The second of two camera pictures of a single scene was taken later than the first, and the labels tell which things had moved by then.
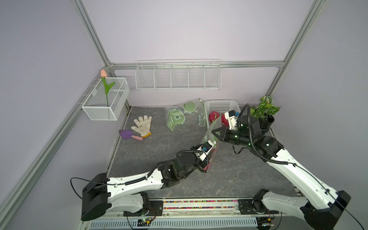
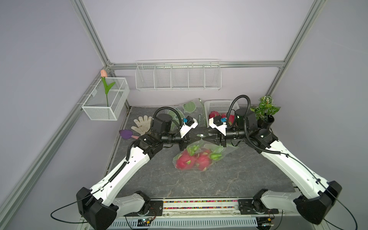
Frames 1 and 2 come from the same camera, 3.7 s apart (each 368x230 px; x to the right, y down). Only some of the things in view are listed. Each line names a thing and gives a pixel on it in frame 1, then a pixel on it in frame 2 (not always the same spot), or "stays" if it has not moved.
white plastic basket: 222,106 stays
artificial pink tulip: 104,74 stays
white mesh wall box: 106,101 stays
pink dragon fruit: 224,121 -> 231,119
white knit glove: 144,126 stays
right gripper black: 224,134 -> 220,138
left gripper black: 208,158 -> 184,142
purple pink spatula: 126,134 stays
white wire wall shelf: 178,74 stays
